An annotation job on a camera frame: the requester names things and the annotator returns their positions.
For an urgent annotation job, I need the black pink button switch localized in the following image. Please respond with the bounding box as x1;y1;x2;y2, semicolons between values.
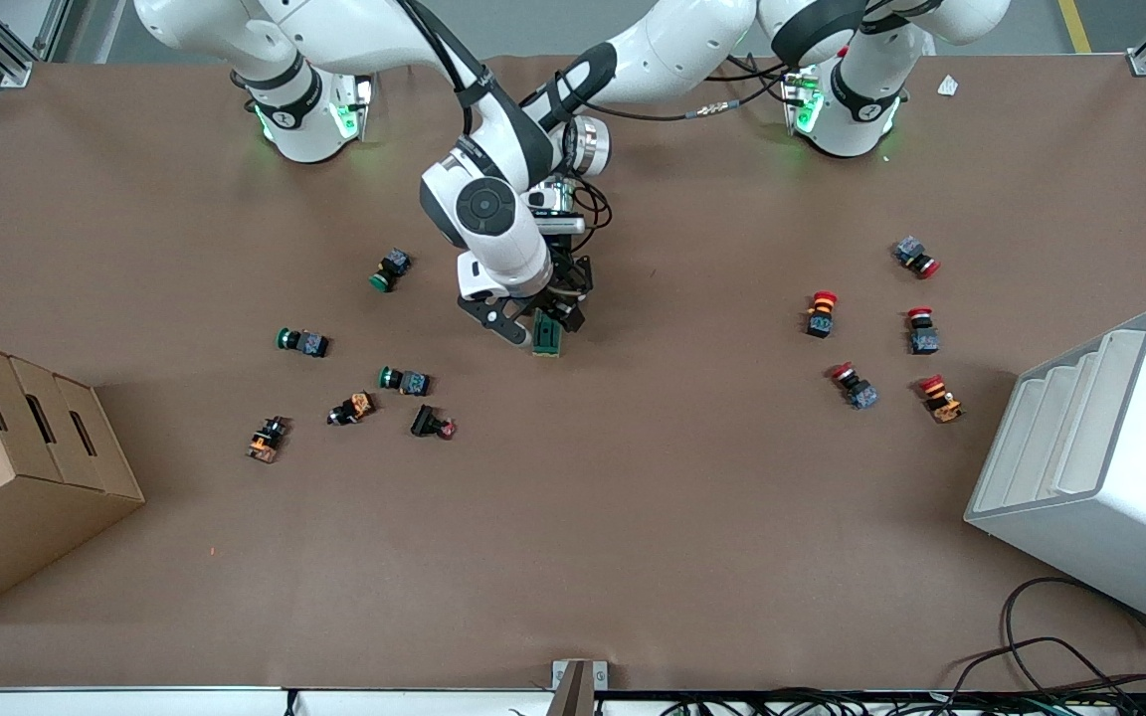
409;403;458;442

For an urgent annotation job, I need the black base cable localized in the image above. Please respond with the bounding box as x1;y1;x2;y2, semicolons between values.
727;55;795;83

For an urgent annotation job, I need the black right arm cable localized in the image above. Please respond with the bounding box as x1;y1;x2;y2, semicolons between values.
394;0;494;135

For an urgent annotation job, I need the black thin cable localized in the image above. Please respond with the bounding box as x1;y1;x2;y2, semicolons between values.
951;636;1146;702

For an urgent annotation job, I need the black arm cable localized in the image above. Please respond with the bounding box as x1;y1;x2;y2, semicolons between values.
533;60;803;235
394;0;494;135

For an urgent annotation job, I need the brown table mat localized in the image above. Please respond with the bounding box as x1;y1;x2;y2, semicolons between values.
0;50;1146;692

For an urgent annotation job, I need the brown cardboard box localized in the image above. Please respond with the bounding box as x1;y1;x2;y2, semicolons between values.
0;332;146;626

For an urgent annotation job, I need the black cable bundle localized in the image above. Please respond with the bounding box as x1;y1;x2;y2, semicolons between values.
663;689;1146;716

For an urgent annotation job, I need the aluminium camera post bracket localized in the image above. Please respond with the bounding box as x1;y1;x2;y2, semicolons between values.
551;658;609;716

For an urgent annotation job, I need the black orange selector switch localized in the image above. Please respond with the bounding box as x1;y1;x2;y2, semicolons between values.
245;416;290;464
326;391;377;428

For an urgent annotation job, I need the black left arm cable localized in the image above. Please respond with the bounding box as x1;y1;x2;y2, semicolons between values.
533;60;803;235

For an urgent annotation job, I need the red button orange black body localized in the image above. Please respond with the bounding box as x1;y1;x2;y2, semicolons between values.
804;290;840;340

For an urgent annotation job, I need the red button grey body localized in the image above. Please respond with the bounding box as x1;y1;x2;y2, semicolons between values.
893;236;942;280
906;306;940;356
829;362;880;411

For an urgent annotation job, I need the green push button switch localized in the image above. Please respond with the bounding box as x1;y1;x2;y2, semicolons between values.
377;365;432;397
276;326;331;359
369;248;413;293

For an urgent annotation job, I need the black looped cable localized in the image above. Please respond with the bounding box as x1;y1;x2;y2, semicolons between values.
1003;577;1146;697

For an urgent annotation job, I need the white slotted bin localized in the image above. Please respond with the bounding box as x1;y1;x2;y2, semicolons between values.
964;307;1146;640

